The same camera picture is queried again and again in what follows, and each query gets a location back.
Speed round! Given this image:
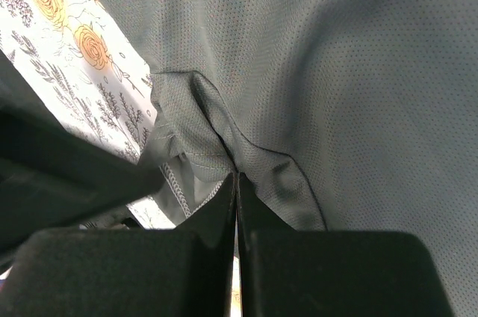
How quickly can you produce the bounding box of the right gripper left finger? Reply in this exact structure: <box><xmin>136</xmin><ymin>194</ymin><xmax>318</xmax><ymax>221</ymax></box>
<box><xmin>1</xmin><ymin>176</ymin><xmax>235</xmax><ymax>316</ymax></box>

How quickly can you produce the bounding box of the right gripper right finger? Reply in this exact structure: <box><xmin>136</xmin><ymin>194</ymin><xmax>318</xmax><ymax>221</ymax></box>
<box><xmin>236</xmin><ymin>175</ymin><xmax>453</xmax><ymax>316</ymax></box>

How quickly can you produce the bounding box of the dark grey t shirt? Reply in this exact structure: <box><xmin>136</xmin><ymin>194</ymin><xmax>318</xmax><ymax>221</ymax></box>
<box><xmin>100</xmin><ymin>0</ymin><xmax>477</xmax><ymax>316</ymax></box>

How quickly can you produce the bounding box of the floral patterned table mat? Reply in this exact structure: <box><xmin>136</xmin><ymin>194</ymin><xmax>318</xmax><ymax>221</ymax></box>
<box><xmin>1</xmin><ymin>0</ymin><xmax>156</xmax><ymax>162</ymax></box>

